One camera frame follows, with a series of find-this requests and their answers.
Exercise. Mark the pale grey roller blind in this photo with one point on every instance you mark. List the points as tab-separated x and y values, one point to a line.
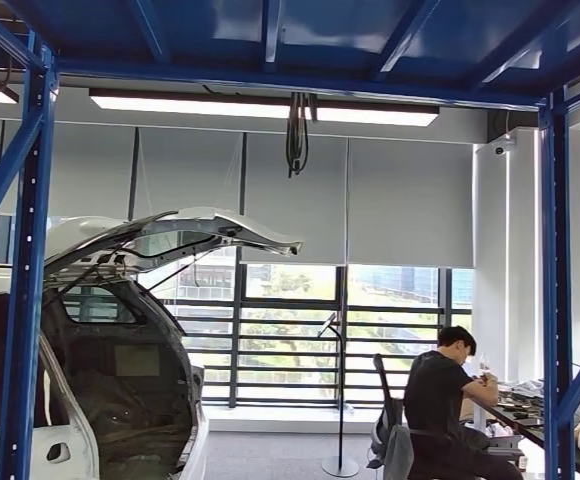
190	172
95	172
410	205
294	212

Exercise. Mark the blue steel shelf rack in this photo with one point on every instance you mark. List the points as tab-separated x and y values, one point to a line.
25	265

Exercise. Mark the long ceiling light bar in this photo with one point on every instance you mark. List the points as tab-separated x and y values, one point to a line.
170	104

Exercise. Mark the black office chair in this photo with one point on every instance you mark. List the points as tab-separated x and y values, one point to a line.
380	378

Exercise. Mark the dark railed window frame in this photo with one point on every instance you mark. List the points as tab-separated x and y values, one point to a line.
236	331

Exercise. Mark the white car body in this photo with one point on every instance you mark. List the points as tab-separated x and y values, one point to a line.
120	371

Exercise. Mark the pile of small parts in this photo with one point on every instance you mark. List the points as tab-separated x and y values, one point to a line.
520	392

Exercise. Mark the black floor stand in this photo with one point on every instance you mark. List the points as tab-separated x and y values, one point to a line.
340	397

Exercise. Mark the white security camera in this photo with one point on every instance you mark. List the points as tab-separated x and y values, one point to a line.
502	146

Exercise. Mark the grey jacket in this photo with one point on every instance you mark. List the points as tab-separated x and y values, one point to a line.
399	454

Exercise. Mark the person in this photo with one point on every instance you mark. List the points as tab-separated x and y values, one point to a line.
433	397

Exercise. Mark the clear bottle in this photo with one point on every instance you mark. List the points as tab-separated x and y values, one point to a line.
485	366

